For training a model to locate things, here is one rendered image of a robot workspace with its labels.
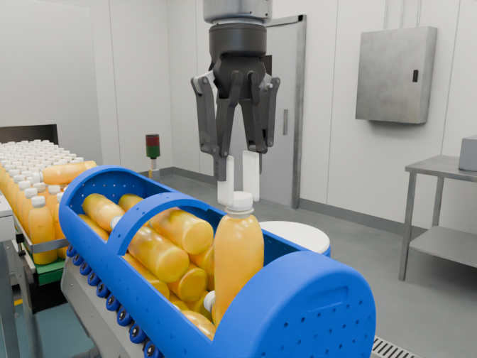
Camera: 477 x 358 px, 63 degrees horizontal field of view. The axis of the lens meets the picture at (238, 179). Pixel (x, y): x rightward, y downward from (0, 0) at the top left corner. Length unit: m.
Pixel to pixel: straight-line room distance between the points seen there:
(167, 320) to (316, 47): 4.08
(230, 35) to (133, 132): 5.68
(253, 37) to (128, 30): 5.69
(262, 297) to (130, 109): 5.68
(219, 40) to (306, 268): 0.31
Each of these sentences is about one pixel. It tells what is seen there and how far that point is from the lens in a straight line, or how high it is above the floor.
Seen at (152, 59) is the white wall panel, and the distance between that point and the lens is 6.33.
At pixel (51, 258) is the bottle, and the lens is 1.44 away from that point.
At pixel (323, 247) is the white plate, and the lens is 1.11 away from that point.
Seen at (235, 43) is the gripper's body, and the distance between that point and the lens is 0.50.
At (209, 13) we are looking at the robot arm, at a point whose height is 1.55.
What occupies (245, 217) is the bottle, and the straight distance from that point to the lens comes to 0.55.
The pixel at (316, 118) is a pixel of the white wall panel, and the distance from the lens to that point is 4.49.
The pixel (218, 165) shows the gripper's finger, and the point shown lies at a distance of 0.52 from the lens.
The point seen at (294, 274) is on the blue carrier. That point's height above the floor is 1.23.
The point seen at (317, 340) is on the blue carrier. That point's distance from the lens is 0.58.
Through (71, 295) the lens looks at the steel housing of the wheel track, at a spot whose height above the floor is 0.85.
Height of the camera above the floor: 1.47
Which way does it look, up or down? 13 degrees down
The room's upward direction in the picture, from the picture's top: straight up
